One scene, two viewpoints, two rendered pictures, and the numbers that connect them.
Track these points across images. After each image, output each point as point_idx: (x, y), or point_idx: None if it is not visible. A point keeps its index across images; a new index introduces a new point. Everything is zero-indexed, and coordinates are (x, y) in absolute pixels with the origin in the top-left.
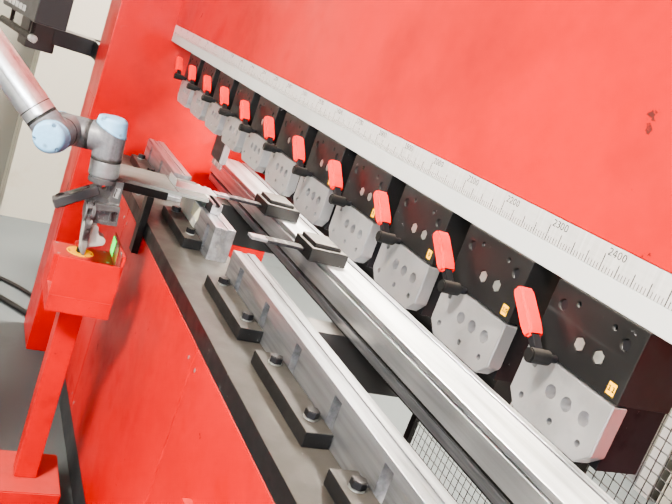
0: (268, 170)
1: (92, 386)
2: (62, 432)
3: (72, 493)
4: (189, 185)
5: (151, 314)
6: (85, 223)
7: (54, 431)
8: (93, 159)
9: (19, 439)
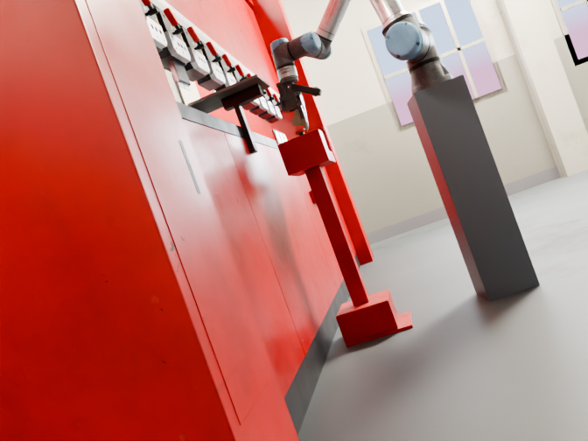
0: (229, 81)
1: (295, 281)
2: (316, 387)
3: (328, 349)
4: None
5: (276, 169)
6: (304, 108)
7: (324, 385)
8: (291, 67)
9: (361, 366)
